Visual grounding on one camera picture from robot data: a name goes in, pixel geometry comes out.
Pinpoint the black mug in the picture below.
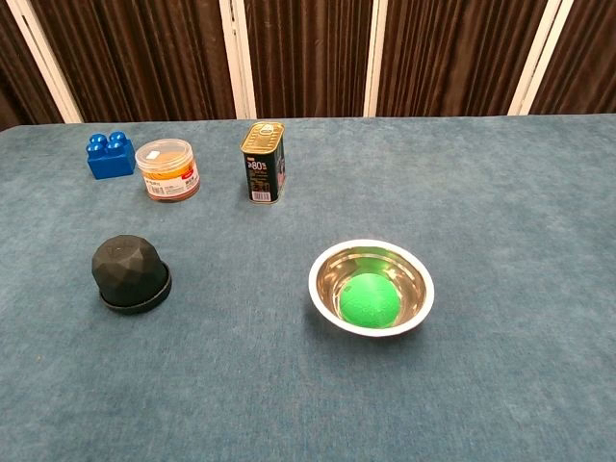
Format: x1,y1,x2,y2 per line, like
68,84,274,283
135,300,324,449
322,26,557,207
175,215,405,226
98,262,173,317

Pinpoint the black round cup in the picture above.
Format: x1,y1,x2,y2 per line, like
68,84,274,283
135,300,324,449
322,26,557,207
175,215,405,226
90,234,170,307

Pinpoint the orange fruit cup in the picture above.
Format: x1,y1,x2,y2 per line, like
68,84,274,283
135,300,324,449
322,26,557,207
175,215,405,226
135,138,201,204

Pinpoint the white bowl with green ball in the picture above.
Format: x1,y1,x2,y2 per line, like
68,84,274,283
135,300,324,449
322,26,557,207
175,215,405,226
308,239,436,339

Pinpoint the black gold luncheon meat can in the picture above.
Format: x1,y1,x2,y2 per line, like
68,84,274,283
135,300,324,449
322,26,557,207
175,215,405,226
240,120,287,205

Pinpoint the green ball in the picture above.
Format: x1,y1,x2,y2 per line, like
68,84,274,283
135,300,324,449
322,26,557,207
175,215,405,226
339,272,401,330

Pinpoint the blue felt table cover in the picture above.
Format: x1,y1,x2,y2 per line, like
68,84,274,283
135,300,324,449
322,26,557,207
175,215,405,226
0,113,616,462

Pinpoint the blue toy building block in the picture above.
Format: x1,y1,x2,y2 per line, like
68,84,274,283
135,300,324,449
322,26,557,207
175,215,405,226
86,131,137,181

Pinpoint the dark brown pleated curtain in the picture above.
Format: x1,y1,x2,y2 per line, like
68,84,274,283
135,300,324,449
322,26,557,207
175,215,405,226
0,0,616,132

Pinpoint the white screen frame post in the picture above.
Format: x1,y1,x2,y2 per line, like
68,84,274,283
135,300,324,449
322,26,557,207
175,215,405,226
507,0,563,116
218,0,258,120
363,0,390,118
4,0,84,124

